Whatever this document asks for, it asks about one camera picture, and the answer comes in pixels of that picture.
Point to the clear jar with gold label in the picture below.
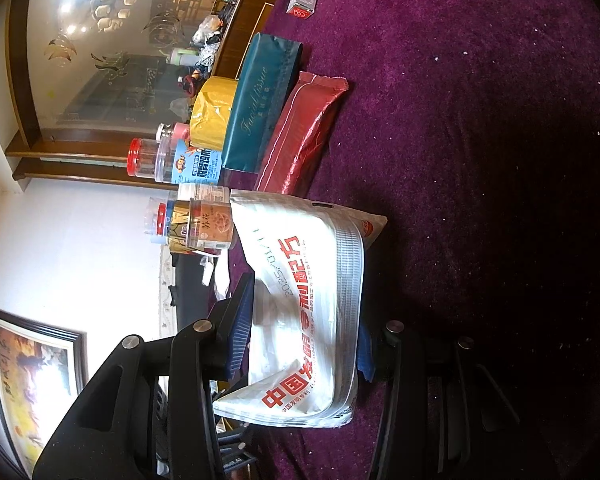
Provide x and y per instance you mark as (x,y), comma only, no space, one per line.
(200,222)

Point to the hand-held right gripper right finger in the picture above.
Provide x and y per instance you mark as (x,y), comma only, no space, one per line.
(366,355)

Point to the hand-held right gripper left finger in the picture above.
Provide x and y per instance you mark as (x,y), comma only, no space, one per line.
(242,330)

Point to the red soft pack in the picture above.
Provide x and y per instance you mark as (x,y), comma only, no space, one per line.
(300,135)

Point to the yellow wrapped roll pack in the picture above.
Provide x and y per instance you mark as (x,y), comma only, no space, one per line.
(212,112)

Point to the framed wall picture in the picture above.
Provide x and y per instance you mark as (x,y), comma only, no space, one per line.
(35,390)

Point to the white pouch with red print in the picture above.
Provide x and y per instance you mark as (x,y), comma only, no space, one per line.
(300,300)

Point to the clear jar with blue label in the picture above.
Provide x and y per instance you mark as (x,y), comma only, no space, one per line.
(180,160)

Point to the teal facial tissue pack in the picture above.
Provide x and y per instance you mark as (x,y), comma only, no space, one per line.
(260,105)

